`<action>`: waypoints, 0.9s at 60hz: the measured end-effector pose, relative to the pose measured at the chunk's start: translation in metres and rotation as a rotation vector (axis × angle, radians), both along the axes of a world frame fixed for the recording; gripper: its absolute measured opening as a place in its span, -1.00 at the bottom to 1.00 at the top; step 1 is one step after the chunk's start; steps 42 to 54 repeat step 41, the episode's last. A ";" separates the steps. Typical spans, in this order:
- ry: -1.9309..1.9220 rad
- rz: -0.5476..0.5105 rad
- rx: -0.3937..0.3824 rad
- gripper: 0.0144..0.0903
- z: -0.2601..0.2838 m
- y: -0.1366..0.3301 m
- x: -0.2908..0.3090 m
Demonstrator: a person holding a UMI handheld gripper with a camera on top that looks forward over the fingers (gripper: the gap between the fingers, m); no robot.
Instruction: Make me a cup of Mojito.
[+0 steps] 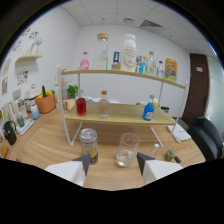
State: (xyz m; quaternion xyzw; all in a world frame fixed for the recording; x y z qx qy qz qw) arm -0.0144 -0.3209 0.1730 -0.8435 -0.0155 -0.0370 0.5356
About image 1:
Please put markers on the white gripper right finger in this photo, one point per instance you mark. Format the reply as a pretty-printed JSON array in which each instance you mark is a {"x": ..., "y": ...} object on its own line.
[{"x": 158, "y": 169}]

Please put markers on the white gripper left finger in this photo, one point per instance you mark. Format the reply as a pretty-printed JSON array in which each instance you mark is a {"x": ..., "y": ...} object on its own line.
[{"x": 68, "y": 170}]

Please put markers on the clear bottle white cap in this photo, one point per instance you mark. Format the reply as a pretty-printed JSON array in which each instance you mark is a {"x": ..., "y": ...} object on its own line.
[{"x": 154, "y": 151}]

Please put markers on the glass jar of limes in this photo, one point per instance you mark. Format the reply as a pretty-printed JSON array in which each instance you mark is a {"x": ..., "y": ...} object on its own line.
[{"x": 171, "y": 155}]

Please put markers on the green cup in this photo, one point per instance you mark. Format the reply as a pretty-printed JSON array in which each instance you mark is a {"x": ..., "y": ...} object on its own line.
[{"x": 21, "y": 121}]

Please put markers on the clear drinking glass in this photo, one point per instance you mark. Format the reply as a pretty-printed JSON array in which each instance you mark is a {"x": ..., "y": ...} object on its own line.
[{"x": 127, "y": 151}]

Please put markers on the white notebook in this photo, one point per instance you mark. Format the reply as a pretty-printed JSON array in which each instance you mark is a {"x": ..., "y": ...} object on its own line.
[{"x": 180, "y": 132}]

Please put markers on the blue liquid bottle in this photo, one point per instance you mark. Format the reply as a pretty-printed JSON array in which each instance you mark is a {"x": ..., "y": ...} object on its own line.
[{"x": 148, "y": 111}]

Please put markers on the black chair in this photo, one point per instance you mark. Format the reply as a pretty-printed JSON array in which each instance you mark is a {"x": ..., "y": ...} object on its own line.
[{"x": 208, "y": 136}]

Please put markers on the white tray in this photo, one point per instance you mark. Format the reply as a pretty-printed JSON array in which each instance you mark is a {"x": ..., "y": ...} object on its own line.
[{"x": 26, "y": 127}]

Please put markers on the two-tier wooden shelf rack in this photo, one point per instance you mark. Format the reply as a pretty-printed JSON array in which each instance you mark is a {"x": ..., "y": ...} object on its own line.
[{"x": 123, "y": 115}]

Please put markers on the red liquid bottle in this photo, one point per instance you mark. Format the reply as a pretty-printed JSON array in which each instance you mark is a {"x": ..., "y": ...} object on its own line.
[{"x": 81, "y": 106}]

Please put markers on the pale blue squat bottle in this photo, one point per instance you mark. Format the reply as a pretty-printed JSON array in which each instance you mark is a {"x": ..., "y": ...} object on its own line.
[{"x": 35, "y": 112}]

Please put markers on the green mug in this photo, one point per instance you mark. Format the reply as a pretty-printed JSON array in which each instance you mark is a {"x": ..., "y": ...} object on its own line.
[{"x": 140, "y": 103}]

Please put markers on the black kettle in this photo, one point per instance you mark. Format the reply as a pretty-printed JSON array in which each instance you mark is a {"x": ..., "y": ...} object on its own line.
[{"x": 10, "y": 134}]

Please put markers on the clear bottle orange cap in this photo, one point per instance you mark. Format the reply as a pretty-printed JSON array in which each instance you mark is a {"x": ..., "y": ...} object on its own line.
[{"x": 103, "y": 108}]

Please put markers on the colourful rimmed bowl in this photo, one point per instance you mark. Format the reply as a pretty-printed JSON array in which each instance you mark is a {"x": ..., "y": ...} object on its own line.
[{"x": 88, "y": 99}]

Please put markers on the green potted plant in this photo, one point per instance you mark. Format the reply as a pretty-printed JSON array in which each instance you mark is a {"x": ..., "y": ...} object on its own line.
[{"x": 72, "y": 90}]

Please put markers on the white bowl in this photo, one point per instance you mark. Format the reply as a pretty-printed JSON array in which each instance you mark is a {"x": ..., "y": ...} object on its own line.
[{"x": 116, "y": 100}]

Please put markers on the green vegetable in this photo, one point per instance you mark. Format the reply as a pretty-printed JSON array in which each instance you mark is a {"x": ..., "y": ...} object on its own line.
[{"x": 44, "y": 91}]

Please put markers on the white kitchen appliance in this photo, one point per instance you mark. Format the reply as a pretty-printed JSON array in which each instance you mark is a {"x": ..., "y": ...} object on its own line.
[{"x": 32, "y": 92}]

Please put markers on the brown door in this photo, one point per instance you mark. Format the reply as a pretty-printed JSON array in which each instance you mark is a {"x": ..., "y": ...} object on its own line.
[{"x": 197, "y": 88}]

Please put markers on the small clear bottle blue cap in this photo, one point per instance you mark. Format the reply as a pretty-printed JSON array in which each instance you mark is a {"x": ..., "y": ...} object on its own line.
[{"x": 160, "y": 70}]

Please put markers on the yellow cartoon print can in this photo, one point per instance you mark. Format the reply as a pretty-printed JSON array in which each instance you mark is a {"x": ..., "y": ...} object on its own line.
[{"x": 171, "y": 70}]

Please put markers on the clear bottle green cap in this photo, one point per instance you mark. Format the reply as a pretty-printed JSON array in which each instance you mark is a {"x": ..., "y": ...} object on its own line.
[{"x": 151, "y": 66}]

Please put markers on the light blue slim bottle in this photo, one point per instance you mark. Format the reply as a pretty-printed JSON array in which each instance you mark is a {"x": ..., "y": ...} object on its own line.
[{"x": 143, "y": 66}]

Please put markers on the pink liquid bottle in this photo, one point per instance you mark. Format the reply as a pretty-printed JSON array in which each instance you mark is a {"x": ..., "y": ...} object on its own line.
[{"x": 84, "y": 63}]

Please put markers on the multicoloured poster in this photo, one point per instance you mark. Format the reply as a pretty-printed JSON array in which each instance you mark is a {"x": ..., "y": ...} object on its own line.
[{"x": 138, "y": 60}]

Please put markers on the large white milk bottle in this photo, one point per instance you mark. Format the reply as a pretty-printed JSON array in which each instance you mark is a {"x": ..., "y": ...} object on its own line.
[{"x": 128, "y": 55}]

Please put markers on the blue poster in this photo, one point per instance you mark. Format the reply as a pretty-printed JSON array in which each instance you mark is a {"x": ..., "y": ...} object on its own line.
[{"x": 116, "y": 56}]

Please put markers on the tall glass jar cork lid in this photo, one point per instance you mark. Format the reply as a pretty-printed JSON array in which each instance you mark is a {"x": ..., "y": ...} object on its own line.
[{"x": 101, "y": 53}]

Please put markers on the white vase with flowers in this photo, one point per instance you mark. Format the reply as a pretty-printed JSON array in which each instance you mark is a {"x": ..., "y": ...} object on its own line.
[{"x": 35, "y": 46}]

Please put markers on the ceiling air vent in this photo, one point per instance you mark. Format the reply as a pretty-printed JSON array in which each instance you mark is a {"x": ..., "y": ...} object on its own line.
[{"x": 151, "y": 23}]

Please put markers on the long wooden wall shelf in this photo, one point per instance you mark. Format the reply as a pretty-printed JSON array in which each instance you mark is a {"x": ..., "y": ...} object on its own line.
[{"x": 28, "y": 58}]

